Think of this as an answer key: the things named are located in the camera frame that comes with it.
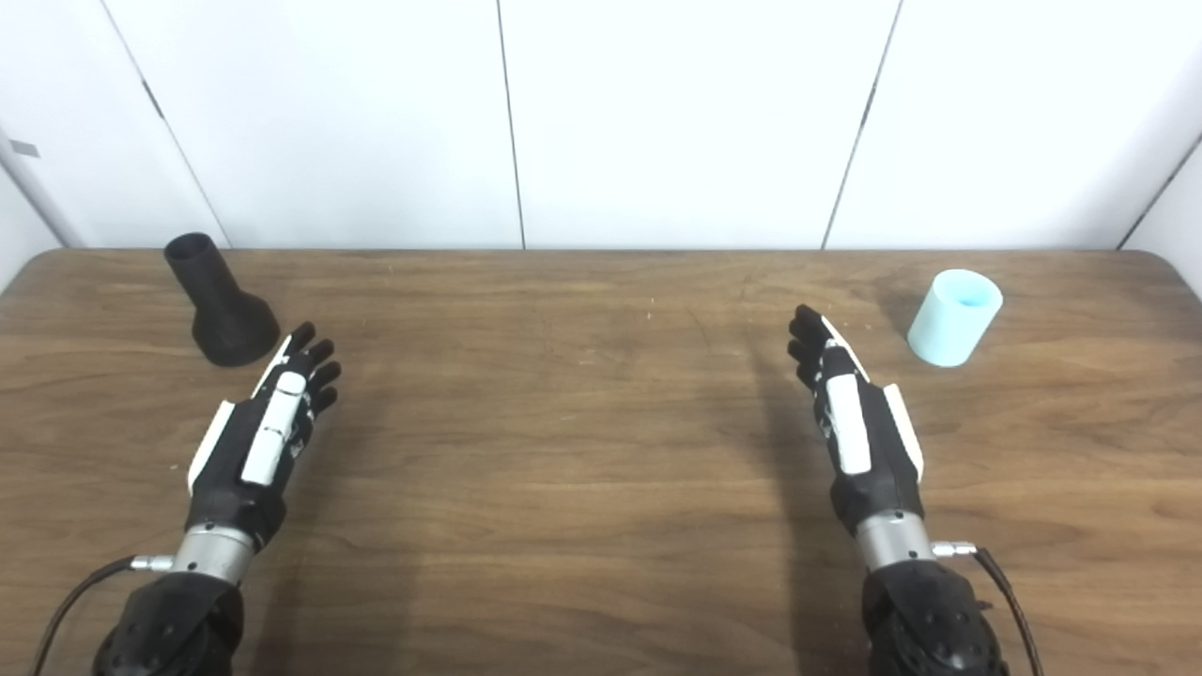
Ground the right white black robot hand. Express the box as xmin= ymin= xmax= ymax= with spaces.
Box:
xmin=787 ymin=303 xmax=926 ymax=538

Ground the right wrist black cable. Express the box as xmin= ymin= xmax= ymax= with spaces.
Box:
xmin=932 ymin=541 xmax=1045 ymax=676

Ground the black cup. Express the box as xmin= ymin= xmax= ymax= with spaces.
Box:
xmin=163 ymin=232 xmax=282 ymax=368

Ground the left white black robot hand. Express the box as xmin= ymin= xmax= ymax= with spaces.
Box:
xmin=186 ymin=322 xmax=343 ymax=553

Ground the light blue cup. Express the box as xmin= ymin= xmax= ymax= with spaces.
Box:
xmin=906 ymin=269 xmax=1005 ymax=368

